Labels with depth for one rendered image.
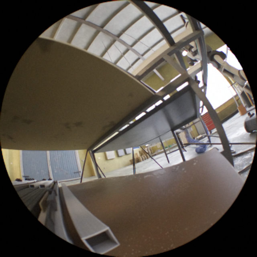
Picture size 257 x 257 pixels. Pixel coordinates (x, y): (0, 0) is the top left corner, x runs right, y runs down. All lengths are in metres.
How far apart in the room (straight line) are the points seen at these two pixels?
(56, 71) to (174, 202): 0.35
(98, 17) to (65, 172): 10.16
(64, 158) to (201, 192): 6.11
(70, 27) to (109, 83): 7.94
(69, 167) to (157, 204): 6.00
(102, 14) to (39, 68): 7.86
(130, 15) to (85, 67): 8.26
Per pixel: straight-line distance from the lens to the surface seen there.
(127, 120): 0.48
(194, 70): 1.00
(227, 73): 1.33
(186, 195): 0.16
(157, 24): 0.52
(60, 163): 6.07
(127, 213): 0.17
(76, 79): 0.28
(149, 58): 0.67
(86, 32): 8.07
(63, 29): 8.28
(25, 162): 6.40
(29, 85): 0.32
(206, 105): 0.39
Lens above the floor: 0.38
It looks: 19 degrees up
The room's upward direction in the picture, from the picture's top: 19 degrees counter-clockwise
